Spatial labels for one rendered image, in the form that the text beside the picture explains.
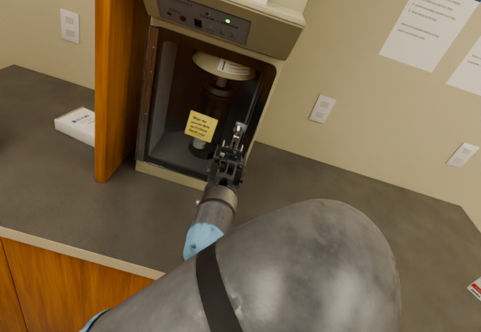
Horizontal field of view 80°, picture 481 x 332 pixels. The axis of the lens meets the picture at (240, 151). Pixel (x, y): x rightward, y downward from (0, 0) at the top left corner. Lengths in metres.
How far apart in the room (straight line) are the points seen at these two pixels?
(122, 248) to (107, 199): 0.16
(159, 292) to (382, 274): 0.12
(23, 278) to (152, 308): 0.92
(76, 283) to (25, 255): 0.15
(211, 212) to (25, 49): 1.20
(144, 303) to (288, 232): 0.09
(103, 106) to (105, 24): 0.19
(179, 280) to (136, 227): 0.64
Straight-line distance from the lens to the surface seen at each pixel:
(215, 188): 0.57
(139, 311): 0.18
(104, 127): 0.80
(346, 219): 0.19
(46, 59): 1.50
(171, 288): 0.18
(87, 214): 0.85
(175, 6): 0.65
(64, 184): 0.92
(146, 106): 0.81
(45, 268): 0.99
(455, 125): 1.44
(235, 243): 0.17
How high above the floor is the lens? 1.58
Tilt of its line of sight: 33 degrees down
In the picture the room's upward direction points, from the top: 20 degrees clockwise
